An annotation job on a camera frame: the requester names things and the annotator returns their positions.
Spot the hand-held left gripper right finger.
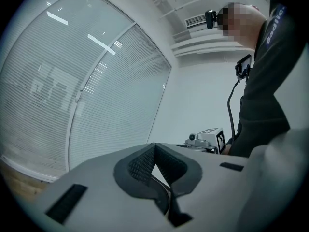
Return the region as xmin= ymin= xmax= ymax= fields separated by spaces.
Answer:
xmin=155 ymin=143 xmax=253 ymax=232

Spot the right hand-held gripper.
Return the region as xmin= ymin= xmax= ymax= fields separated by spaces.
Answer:
xmin=184 ymin=127 xmax=226 ymax=155

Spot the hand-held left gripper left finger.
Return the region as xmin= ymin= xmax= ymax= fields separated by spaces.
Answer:
xmin=31 ymin=143 xmax=171 ymax=232

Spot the black chest-mounted device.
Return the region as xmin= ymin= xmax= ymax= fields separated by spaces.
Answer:
xmin=235 ymin=54 xmax=253 ymax=84

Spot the person's dark jacket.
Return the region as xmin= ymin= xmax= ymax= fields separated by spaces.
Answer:
xmin=228 ymin=0 xmax=307 ymax=158

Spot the narrow window with white blinds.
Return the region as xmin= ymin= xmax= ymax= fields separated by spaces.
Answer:
xmin=69 ymin=24 xmax=172 ymax=170

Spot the wide window with white blinds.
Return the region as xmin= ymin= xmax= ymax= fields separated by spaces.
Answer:
xmin=0 ymin=0 xmax=135 ymax=178

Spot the white air vent grille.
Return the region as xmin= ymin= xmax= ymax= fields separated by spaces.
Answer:
xmin=184 ymin=13 xmax=208 ymax=29

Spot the person's head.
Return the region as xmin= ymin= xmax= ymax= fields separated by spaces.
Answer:
xmin=216 ymin=1 xmax=268 ymax=50

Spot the black cable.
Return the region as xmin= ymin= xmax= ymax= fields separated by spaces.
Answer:
xmin=227 ymin=81 xmax=239 ymax=145

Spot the black head-worn camera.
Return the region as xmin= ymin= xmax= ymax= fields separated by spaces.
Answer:
xmin=204 ymin=9 xmax=218 ymax=30

